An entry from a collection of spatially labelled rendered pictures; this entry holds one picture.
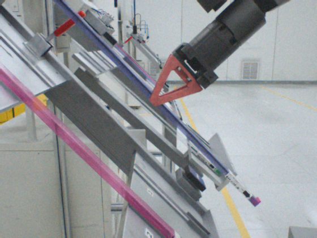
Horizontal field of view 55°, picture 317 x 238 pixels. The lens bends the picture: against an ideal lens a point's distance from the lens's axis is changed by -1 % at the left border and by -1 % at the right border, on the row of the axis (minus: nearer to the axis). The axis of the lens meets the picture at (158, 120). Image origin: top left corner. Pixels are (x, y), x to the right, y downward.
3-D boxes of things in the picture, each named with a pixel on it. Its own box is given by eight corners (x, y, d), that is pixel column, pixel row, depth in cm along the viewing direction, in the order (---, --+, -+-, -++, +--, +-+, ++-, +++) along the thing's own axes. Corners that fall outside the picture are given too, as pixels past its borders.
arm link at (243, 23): (277, 17, 42) (264, 21, 48) (244, -22, 41) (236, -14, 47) (238, 51, 43) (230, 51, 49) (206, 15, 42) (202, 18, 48)
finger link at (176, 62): (135, 89, 45) (183, 44, 43) (138, 83, 52) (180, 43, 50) (167, 122, 46) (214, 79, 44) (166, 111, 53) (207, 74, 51)
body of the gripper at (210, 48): (178, 52, 41) (219, 13, 40) (174, 49, 51) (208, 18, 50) (209, 87, 42) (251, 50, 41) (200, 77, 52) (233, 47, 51)
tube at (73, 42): (217, 172, 82) (220, 169, 82) (218, 174, 81) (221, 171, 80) (71, 42, 76) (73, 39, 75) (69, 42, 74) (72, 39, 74)
